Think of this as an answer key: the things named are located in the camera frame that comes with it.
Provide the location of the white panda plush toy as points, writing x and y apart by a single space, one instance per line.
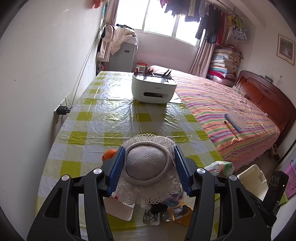
174 201

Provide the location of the cream plastic trash bin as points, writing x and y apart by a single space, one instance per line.
254 180

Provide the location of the pink plastic basket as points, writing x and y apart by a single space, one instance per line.
291 185

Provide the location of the yellow white checked tablecloth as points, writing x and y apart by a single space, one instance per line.
105 116

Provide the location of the red wooden headboard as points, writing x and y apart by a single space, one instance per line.
270 99

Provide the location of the white lace hat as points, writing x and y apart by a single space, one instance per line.
149 172

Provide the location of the hanging dark clothes row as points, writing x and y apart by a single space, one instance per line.
195 21

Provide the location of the white desk organizer box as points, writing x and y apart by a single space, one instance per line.
153 88

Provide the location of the orange cloth on wall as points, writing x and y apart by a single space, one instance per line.
97 3

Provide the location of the grey cabinet with clothes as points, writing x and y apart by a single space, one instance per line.
117 47

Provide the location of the pink curtain left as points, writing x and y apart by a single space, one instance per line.
111 11

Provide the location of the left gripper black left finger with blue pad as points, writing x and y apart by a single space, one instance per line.
58 218

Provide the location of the pink curtain right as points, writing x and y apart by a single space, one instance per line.
202 61

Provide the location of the striped pink bed cover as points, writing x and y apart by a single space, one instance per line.
219 104

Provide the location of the crumpled printed plastic wrapper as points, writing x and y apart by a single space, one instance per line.
220 169

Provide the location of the black power adapter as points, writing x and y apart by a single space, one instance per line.
63 110

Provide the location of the yellow pencil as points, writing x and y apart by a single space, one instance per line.
230 129

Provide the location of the framed picture on wall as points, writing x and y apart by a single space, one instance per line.
286 49

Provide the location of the yellow snack wrapper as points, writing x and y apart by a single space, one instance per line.
181 215

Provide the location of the stack of folded quilts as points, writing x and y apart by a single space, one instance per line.
224 64

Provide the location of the orange peel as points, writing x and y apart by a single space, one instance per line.
109 154

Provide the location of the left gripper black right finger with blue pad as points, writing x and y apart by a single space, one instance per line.
240 217

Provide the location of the pink curtain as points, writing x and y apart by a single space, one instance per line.
111 11
202 61

